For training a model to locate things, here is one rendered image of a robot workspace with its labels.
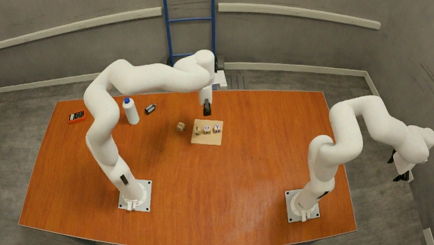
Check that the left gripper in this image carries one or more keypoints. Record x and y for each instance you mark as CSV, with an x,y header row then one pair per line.
x,y
205,98

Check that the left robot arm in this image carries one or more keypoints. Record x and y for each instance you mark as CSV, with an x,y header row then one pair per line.
x,y
188,75

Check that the white plastic bottle with blue cap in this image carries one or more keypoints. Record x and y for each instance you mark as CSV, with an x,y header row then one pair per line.
x,y
130,110

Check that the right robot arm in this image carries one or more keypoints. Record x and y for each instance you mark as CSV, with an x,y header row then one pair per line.
x,y
324,156

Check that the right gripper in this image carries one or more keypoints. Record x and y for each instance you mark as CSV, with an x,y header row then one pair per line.
x,y
402,166

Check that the tan square mat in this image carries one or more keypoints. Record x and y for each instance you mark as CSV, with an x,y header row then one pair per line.
x,y
207,139

